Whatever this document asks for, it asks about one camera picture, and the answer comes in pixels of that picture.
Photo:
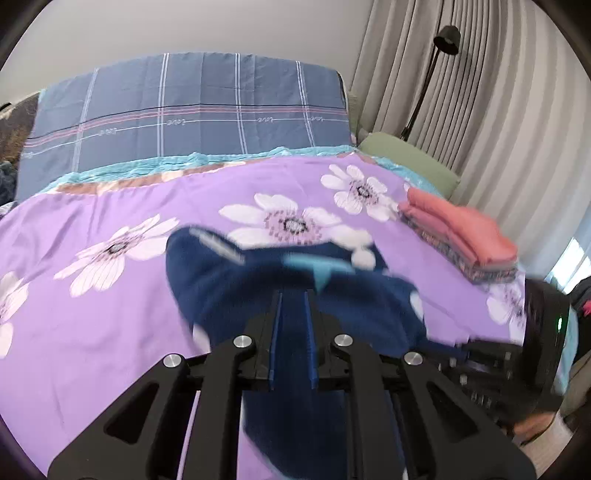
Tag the teal and brown blanket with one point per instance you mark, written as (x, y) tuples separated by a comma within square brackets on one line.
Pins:
[(138, 168)]

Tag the dark patterned cloth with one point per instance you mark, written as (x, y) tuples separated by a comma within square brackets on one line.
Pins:
[(14, 134)]

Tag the purple floral blanket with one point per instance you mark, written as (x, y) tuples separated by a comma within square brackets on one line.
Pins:
[(92, 323)]

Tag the folded coral clothes stack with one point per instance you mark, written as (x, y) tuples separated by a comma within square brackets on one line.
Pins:
[(471, 226)]

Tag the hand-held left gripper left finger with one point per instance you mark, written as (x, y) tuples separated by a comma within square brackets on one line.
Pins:
[(263, 341)]

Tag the green pillow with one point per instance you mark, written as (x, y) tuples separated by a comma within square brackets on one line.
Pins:
[(406, 154)]

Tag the person's right forearm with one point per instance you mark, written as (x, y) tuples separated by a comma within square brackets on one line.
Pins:
[(531, 427)]

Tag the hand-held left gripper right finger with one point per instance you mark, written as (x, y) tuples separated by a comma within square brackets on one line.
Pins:
[(323, 344)]

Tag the navy fleece bunny-print garment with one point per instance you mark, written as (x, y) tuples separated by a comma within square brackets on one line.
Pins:
[(221, 295)]

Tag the beige curtain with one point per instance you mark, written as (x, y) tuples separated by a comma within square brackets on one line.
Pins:
[(508, 115)]

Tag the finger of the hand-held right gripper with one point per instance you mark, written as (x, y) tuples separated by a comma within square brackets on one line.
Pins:
[(450, 353)]

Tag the black floor lamp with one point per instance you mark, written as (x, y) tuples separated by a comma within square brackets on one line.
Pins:
[(447, 39)]

